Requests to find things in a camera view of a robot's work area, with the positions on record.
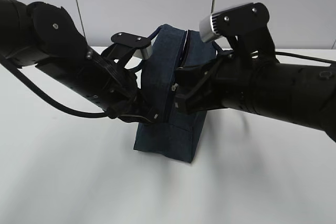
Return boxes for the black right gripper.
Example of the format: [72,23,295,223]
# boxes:
[174,53,236,114]

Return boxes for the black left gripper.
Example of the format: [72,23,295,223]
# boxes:
[103,60,160,124]

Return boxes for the dark navy fabric bag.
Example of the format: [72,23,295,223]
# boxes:
[133,24,216,163]

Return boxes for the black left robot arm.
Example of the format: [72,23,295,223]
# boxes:
[1,0,160,124]

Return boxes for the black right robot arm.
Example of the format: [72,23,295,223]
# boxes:
[174,50,335,139]

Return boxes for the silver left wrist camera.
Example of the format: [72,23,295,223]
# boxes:
[111,32,152,60]

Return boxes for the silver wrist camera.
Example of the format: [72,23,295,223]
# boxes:
[199,3,270,43]
[111,32,152,60]

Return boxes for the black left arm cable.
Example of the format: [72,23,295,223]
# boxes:
[0,0,111,119]

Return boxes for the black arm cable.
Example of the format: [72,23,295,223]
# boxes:
[0,0,111,119]
[272,50,336,66]

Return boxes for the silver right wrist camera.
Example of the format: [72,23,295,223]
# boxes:
[199,3,270,43]

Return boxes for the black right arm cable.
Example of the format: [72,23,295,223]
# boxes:
[272,50,336,66]

